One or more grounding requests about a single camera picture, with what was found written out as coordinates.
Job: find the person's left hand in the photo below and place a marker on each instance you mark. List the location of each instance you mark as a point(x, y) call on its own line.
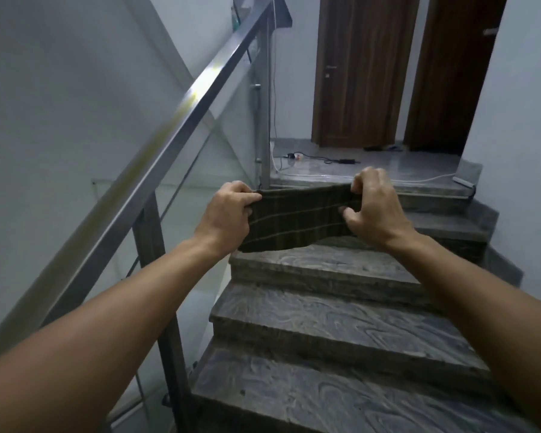
point(223, 220)

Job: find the person's right hand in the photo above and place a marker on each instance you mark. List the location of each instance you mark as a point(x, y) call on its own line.
point(378, 211)

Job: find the person's right thumb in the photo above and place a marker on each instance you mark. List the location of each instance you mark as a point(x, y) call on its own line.
point(349, 217)

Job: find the person's left fingers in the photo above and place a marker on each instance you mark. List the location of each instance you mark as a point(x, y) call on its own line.
point(245, 193)

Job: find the dark striped cloth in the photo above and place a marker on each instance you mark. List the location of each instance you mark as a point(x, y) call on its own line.
point(297, 216)

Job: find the person's left forearm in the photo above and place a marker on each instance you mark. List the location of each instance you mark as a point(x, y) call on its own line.
point(79, 342)

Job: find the person's right forearm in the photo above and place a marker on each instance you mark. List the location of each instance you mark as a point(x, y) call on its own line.
point(482, 311)

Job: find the glass railing panel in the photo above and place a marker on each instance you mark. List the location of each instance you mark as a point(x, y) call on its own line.
point(194, 211)

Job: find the grey marble staircase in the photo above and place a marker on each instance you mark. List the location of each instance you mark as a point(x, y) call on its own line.
point(342, 320)

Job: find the steel stair handrail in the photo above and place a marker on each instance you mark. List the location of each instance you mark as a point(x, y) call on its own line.
point(130, 175)

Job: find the white power strip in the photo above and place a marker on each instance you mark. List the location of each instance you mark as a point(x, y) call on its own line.
point(462, 181)

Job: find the dark brown wooden door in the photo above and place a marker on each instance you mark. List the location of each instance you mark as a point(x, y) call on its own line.
point(453, 72)

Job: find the tall steel railing post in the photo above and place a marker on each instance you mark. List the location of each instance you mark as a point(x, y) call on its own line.
point(264, 103)

